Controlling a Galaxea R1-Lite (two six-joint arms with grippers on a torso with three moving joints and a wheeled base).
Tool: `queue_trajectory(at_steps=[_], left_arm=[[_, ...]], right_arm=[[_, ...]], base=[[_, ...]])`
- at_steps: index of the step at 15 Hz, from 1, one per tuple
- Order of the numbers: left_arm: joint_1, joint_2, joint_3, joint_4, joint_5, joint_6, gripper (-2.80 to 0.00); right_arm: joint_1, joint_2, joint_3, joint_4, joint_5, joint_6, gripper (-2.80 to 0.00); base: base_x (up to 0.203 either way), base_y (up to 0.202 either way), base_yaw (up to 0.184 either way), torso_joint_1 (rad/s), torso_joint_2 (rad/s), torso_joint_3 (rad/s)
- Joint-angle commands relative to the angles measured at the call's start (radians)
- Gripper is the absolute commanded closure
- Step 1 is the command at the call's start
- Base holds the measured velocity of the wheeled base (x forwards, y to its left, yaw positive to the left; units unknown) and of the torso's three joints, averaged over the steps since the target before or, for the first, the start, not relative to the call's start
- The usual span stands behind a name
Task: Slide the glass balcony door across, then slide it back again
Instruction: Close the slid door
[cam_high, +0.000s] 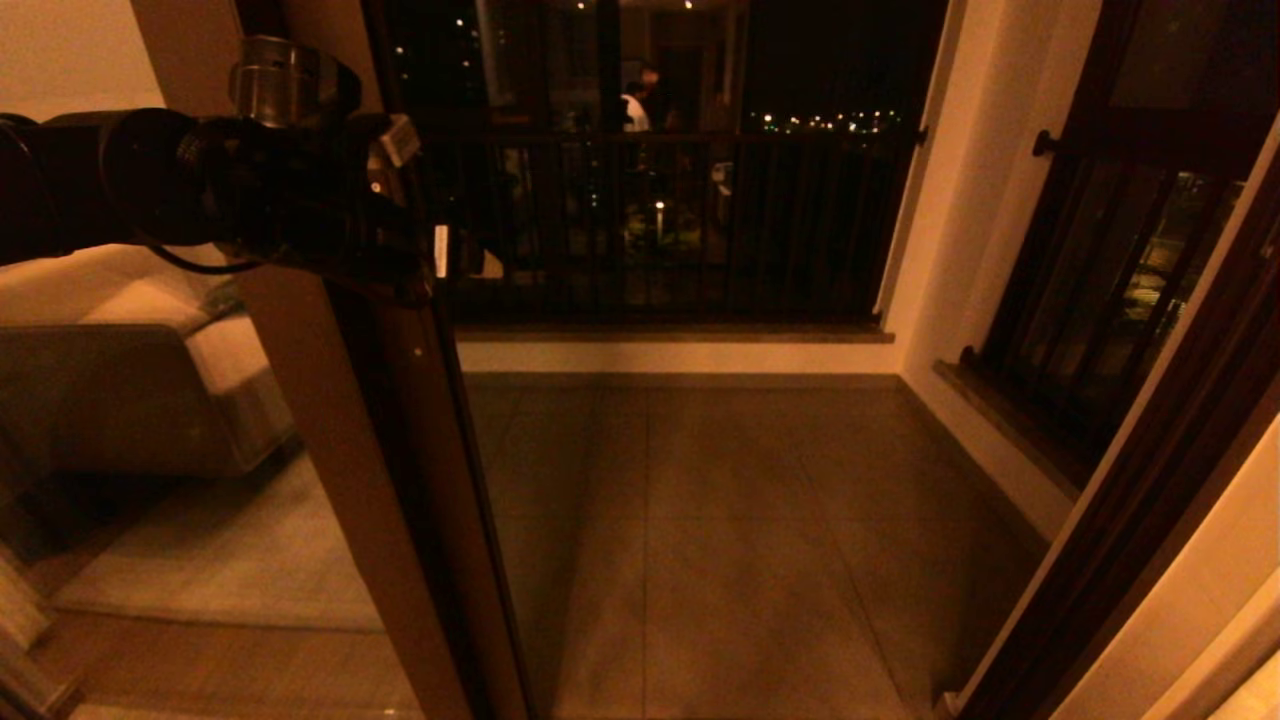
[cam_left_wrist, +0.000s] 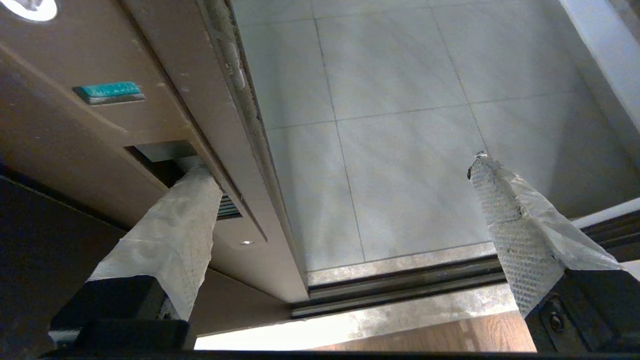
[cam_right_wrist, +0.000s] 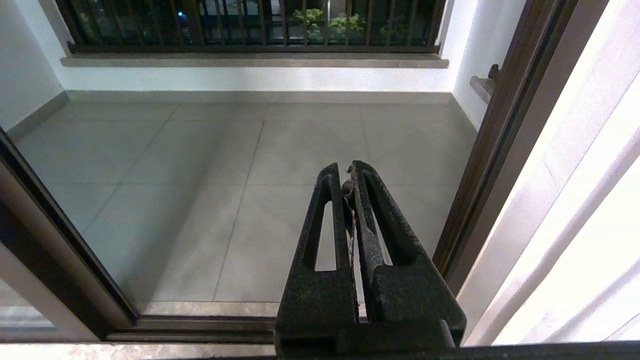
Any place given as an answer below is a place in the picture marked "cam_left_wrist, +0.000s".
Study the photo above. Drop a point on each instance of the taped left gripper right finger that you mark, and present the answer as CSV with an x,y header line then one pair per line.
x,y
530,240

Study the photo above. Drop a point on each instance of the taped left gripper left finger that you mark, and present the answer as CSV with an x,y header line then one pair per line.
x,y
165,240

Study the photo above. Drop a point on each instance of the brown framed sliding glass door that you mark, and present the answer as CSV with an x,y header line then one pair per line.
x,y
200,125

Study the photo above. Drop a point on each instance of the metal floor door track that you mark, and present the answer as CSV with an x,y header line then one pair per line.
x,y
400,287

